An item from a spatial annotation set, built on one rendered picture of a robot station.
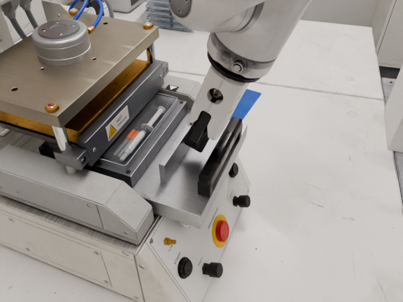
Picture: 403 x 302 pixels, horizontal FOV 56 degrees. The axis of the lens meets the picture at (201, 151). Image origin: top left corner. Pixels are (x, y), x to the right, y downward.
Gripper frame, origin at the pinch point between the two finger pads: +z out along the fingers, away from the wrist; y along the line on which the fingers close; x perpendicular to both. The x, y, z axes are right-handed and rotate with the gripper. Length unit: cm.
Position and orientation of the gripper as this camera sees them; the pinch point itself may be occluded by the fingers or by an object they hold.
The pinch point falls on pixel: (198, 137)
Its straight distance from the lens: 58.0
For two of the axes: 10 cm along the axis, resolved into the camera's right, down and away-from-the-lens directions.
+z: -3.2, 6.0, 7.3
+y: 3.8, -6.3, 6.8
